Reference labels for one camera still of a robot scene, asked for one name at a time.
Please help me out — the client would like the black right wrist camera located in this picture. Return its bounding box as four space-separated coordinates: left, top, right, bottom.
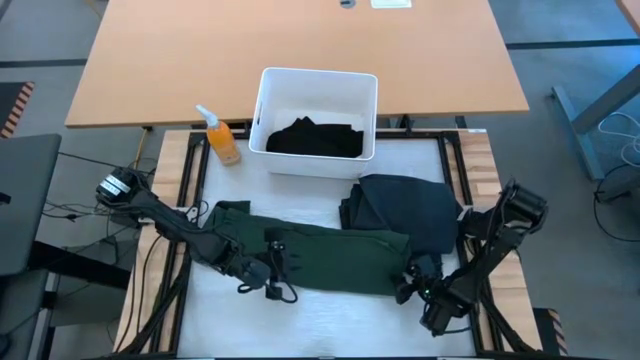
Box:
421 299 464 337

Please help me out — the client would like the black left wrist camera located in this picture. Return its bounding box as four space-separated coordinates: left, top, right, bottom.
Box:
237 257 272 292

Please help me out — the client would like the thin yellow floor cable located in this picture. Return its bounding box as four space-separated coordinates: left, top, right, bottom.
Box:
132 127 149 171

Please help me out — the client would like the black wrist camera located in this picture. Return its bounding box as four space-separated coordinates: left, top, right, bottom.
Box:
237 257 272 292
421 299 464 337

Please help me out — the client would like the tangle of black cables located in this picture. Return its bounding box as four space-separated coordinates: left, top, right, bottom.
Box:
42 149 156 246

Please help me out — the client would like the black cable bundle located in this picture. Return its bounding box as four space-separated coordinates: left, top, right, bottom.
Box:
462 239 539 355
119 234 194 356

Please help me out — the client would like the black mat with striped edge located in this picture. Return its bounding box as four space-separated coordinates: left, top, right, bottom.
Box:
0 81 36 140

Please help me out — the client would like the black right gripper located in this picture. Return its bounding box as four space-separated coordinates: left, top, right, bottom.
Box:
394 253 449 307

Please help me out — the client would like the large light wooden desk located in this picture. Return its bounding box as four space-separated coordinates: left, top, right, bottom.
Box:
64 0 530 129

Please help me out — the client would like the white cable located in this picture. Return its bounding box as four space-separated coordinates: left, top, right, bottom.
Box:
597 111 640 169

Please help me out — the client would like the black cable loop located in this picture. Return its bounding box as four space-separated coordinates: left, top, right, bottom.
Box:
593 162 640 231

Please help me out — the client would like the grey desk leg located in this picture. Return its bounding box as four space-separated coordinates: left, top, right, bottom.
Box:
552 64 640 181

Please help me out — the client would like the black box with striped edge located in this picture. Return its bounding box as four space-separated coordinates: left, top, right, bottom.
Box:
532 307 570 357

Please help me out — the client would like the black garment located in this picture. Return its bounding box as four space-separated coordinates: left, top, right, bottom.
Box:
265 116 365 159

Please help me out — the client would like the light wooden desk corner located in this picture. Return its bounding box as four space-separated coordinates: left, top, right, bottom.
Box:
615 0 640 37

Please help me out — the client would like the black metal rack frame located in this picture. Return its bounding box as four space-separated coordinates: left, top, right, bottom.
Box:
149 128 539 359

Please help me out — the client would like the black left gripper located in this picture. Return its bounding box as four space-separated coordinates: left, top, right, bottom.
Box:
233 227 305 305

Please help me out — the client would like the orange spray bottle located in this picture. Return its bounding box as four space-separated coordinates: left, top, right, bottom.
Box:
194 103 242 167

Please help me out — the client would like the white perforated laundry basket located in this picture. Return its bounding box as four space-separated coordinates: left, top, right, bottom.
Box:
248 67 380 180

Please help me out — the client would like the black zip jacket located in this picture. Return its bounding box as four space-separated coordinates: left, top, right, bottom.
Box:
355 173 464 257

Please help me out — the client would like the dark green button shirt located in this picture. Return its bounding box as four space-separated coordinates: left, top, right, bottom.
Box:
202 199 414 297

